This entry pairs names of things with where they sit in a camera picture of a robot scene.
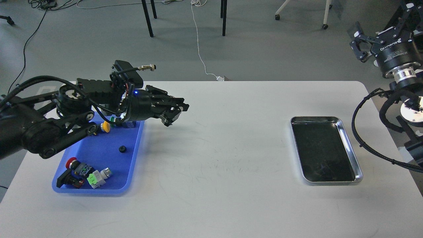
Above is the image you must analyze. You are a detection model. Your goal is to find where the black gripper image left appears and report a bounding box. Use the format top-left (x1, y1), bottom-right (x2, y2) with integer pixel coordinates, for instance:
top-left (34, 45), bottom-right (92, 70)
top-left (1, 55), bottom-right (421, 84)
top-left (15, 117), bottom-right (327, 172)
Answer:
top-left (124, 85), bottom-right (189, 127)

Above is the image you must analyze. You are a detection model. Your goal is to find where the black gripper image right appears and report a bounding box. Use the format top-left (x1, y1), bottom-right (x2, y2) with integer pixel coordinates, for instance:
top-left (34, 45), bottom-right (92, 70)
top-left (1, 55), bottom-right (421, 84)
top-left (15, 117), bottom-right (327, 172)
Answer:
top-left (347, 0), bottom-right (423, 78)

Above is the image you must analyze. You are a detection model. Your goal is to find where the black gear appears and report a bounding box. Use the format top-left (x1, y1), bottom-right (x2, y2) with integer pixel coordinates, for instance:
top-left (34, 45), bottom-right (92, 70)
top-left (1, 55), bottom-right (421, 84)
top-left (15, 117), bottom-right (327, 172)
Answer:
top-left (118, 145), bottom-right (127, 153)

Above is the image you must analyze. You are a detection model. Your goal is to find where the blue plastic tray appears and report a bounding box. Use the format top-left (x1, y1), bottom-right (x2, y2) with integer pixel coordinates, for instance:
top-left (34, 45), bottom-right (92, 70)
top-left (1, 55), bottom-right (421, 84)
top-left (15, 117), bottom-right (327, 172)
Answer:
top-left (52, 121), bottom-right (144, 195)

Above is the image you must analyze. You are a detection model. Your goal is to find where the silver metal tray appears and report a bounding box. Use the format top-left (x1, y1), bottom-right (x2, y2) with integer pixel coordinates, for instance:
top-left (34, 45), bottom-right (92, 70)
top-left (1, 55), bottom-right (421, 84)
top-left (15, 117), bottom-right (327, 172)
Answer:
top-left (290, 116), bottom-right (363, 185)

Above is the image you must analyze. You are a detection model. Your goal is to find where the white chair base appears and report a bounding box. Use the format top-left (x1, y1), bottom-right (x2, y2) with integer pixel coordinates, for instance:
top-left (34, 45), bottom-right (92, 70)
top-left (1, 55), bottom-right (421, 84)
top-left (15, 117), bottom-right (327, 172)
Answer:
top-left (274, 0), bottom-right (333, 30)

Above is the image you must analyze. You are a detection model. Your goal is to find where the black table leg left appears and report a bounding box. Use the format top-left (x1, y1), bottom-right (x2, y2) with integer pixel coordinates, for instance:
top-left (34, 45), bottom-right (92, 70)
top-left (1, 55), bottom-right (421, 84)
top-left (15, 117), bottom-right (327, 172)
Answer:
top-left (141, 0), bottom-right (157, 38)

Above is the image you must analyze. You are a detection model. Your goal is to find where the black table leg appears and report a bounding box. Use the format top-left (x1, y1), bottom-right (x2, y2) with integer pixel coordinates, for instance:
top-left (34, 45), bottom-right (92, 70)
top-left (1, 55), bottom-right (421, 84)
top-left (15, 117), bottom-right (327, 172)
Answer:
top-left (141, 0), bottom-right (157, 38)
top-left (220, 0), bottom-right (228, 36)

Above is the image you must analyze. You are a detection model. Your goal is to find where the red emergency stop button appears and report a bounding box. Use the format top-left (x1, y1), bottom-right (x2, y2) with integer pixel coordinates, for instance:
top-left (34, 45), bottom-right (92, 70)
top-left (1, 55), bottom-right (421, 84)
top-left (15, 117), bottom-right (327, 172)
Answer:
top-left (56, 157), bottom-right (95, 189)

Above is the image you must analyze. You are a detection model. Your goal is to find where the black table leg right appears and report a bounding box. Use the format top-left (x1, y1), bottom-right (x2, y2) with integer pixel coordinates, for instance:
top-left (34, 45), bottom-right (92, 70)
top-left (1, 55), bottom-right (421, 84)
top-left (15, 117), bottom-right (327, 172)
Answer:
top-left (220, 0), bottom-right (228, 36)

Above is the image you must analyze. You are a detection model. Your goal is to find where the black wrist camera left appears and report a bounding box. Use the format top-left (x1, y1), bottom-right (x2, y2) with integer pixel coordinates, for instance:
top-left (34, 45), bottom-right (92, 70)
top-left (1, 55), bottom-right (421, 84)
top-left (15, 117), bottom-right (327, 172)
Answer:
top-left (110, 60), bottom-right (157, 89)

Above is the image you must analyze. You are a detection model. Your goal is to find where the yellow push button switch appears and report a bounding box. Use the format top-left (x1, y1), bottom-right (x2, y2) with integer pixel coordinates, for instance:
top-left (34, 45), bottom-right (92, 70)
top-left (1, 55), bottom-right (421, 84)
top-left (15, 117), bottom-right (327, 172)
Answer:
top-left (93, 121), bottom-right (111, 135)

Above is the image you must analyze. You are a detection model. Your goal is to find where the white green switch module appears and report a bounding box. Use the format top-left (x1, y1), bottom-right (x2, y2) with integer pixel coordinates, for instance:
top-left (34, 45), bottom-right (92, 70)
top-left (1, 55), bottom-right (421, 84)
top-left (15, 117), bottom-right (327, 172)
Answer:
top-left (87, 168), bottom-right (112, 189)

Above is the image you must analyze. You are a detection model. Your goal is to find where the white cable on floor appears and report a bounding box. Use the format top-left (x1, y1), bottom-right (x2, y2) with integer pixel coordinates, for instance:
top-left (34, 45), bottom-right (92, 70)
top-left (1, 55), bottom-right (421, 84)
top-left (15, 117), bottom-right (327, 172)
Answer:
top-left (190, 0), bottom-right (224, 81)

